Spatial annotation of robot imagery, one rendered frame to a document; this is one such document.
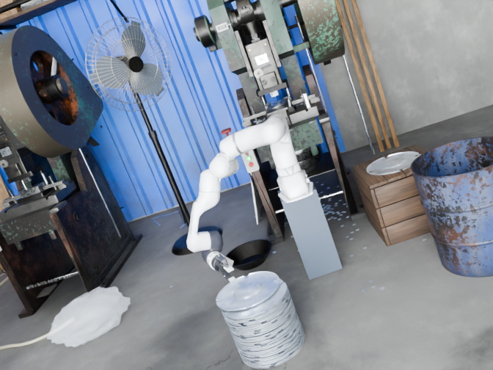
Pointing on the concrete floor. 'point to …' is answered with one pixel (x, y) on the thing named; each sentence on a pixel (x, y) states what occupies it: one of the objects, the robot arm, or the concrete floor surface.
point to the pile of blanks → (268, 335)
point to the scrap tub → (459, 203)
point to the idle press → (49, 281)
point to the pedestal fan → (150, 73)
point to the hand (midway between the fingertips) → (231, 274)
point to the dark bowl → (250, 254)
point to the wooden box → (392, 201)
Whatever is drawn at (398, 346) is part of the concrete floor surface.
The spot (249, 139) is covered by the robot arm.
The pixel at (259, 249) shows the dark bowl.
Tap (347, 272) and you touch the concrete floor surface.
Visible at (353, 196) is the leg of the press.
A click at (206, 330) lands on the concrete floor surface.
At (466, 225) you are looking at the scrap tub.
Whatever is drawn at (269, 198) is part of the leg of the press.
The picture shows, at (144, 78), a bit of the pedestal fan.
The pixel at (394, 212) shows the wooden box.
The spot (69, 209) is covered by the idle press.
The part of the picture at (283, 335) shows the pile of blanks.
